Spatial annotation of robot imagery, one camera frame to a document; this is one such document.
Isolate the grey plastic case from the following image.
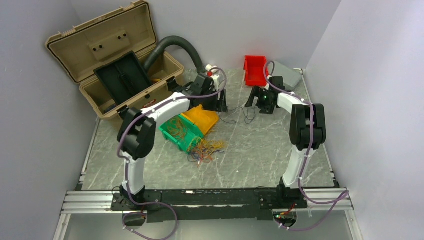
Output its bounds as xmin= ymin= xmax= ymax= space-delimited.
xmin=271 ymin=61 xmax=302 ymax=92

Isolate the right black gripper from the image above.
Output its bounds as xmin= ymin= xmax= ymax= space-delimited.
xmin=244 ymin=86 xmax=274 ymax=115

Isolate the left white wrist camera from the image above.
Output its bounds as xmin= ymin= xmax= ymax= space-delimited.
xmin=206 ymin=70 xmax=220 ymax=90

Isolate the black toolbox tray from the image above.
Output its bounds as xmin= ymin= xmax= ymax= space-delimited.
xmin=93 ymin=51 xmax=153 ymax=105

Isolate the dark grey corrugated hose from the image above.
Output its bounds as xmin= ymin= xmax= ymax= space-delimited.
xmin=143 ymin=35 xmax=207 ymax=75

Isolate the green plastic bin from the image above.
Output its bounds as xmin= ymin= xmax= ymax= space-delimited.
xmin=158 ymin=114 xmax=204 ymax=153

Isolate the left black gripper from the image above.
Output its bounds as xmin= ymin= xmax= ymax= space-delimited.
xmin=201 ymin=88 xmax=228 ymax=113

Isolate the multicolour cable bundle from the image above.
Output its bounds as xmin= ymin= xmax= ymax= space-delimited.
xmin=187 ymin=138 xmax=227 ymax=168

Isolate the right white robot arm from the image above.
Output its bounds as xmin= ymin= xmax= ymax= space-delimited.
xmin=245 ymin=76 xmax=327 ymax=208

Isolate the red plastic bin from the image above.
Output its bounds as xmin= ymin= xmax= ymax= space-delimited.
xmin=243 ymin=55 xmax=267 ymax=87

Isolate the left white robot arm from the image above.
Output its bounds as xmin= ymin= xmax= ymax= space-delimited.
xmin=117 ymin=71 xmax=227 ymax=210

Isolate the tan plastic toolbox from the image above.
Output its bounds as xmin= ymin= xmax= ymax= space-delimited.
xmin=45 ymin=0 xmax=185 ymax=132

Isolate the white pipe fitting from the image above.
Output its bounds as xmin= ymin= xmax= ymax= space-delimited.
xmin=205 ymin=64 xmax=218 ymax=73

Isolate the dark purple cable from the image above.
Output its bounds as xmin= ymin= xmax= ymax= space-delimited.
xmin=218 ymin=105 xmax=258 ymax=125

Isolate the yellow plastic bin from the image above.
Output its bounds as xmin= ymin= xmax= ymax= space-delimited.
xmin=181 ymin=105 xmax=219 ymax=136

